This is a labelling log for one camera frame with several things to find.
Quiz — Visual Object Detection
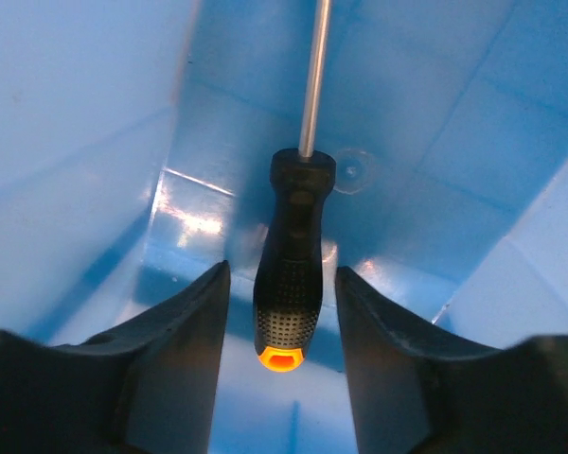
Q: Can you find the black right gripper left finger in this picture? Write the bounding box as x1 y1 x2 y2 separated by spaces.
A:
0 260 232 454

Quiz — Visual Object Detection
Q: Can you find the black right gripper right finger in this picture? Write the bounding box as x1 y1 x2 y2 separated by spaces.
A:
334 265 568 454

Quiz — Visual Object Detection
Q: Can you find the black orange handled screwdriver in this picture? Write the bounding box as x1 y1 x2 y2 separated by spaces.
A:
253 0 337 374

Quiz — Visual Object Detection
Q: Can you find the blue plastic bin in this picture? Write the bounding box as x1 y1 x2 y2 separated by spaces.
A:
0 0 568 454

